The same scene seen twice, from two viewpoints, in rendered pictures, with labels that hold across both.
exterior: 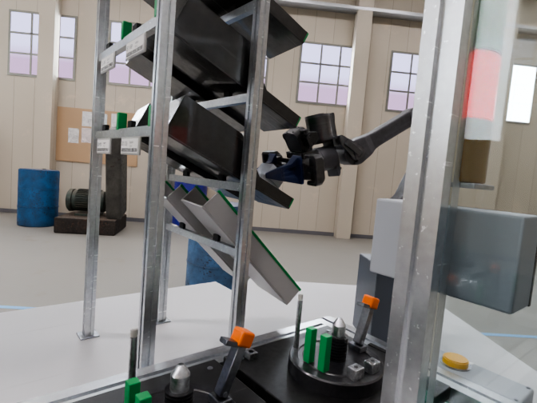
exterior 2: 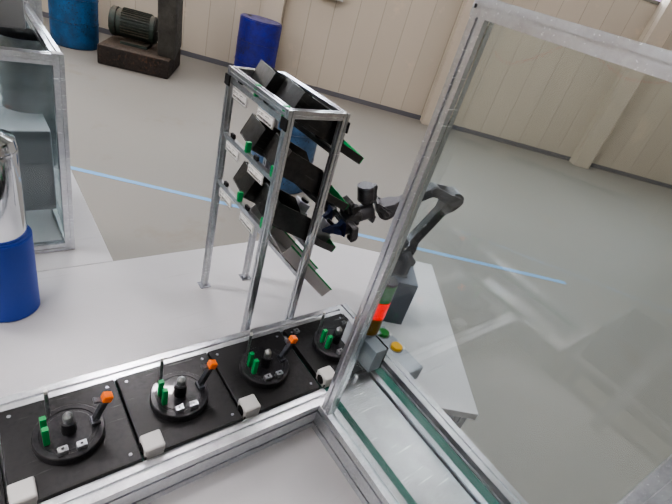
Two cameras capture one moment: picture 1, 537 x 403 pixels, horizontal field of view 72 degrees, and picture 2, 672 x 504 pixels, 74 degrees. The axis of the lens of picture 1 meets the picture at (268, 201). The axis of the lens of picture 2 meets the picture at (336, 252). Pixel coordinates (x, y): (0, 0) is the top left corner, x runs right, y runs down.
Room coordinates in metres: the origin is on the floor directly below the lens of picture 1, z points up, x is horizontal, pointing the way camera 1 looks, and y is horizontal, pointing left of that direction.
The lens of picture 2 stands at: (-0.54, 0.06, 1.97)
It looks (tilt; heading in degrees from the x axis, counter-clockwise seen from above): 31 degrees down; 355
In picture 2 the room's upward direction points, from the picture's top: 18 degrees clockwise
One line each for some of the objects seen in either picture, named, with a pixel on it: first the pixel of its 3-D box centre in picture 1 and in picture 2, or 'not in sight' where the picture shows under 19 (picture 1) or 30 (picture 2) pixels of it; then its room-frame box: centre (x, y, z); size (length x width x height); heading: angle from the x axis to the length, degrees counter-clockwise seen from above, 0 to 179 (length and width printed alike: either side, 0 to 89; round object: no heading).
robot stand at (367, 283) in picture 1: (391, 299); not in sight; (0.92, -0.33, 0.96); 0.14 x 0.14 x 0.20; 4
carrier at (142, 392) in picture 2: not in sight; (180, 387); (0.21, 0.26, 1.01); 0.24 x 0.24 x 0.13; 40
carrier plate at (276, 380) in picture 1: (333, 376); (332, 347); (0.53, -0.12, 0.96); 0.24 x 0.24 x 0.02; 40
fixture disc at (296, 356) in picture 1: (335, 364); (334, 343); (0.53, -0.12, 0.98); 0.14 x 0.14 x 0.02
